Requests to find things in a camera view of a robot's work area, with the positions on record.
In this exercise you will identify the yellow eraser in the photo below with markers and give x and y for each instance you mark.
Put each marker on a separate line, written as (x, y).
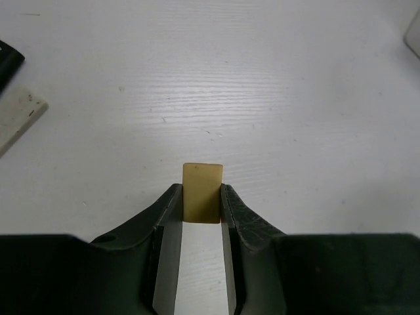
(201, 192)

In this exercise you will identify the dirty white eraser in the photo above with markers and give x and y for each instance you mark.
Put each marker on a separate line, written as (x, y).
(20, 109)

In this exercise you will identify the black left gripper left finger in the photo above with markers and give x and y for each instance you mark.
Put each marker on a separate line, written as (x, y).
(132, 269)

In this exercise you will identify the white divided container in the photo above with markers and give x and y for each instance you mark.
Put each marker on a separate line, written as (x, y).
(412, 35)

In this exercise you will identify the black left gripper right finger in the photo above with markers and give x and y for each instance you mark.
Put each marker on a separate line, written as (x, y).
(270, 272)

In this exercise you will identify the purple highlighter marker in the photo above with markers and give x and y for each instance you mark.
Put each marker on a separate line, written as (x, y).
(10, 62)

